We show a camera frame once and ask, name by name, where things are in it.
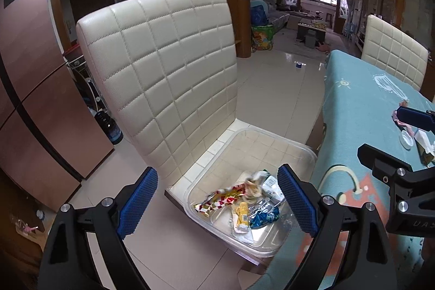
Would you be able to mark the wooden coffee table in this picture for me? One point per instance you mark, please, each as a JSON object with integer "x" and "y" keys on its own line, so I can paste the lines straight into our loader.
{"x": 305, "y": 25}

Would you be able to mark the yellow orange snack bag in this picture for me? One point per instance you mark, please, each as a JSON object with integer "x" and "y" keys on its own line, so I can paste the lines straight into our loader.
{"x": 240, "y": 217}

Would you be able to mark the clear plastic bin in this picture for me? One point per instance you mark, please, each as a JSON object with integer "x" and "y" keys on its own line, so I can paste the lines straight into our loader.
{"x": 248, "y": 150}

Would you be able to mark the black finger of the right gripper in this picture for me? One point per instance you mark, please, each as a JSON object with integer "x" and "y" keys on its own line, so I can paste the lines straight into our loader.
{"x": 385, "y": 167}

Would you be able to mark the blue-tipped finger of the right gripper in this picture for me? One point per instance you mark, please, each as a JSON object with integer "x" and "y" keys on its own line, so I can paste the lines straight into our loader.
{"x": 426, "y": 121}

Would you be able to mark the colourful bag on floor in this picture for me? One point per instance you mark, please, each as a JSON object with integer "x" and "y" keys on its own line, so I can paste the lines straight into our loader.
{"x": 262, "y": 37}

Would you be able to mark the near cream leather chair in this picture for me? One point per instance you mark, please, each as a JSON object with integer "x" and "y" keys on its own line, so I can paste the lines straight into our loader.
{"x": 167, "y": 70}

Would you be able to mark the cream leather chair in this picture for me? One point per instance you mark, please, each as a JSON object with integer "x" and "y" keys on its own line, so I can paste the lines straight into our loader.
{"x": 395, "y": 52}
{"x": 167, "y": 70}

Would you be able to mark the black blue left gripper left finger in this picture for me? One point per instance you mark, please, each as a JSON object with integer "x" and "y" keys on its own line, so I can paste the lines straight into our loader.
{"x": 67, "y": 262}

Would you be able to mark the blue snack wrapper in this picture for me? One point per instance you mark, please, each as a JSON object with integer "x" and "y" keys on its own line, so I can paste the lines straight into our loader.
{"x": 261, "y": 218}

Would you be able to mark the far cream leather chair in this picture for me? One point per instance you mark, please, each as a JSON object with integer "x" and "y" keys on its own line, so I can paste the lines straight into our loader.
{"x": 395, "y": 52}

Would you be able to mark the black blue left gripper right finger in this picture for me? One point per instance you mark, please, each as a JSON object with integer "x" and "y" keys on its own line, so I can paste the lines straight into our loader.
{"x": 367, "y": 262}

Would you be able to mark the gold red long wrapper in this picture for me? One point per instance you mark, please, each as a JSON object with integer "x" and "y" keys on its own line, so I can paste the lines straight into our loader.
{"x": 220, "y": 199}

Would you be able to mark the wooden divider cabinet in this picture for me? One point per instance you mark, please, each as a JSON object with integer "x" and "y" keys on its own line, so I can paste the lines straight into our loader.
{"x": 241, "y": 21}

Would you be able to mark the grey sofa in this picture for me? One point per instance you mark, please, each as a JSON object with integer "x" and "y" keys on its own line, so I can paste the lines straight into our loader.
{"x": 277, "y": 18}

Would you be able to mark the clear plastic cup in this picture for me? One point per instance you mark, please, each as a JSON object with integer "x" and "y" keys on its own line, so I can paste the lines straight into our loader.
{"x": 406, "y": 140}

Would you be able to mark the white small paper box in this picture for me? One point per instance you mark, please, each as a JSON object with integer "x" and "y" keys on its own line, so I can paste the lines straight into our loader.
{"x": 424, "y": 147}

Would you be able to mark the pink crumpled wrapper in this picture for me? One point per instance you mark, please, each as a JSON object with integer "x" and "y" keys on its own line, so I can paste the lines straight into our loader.
{"x": 405, "y": 117}

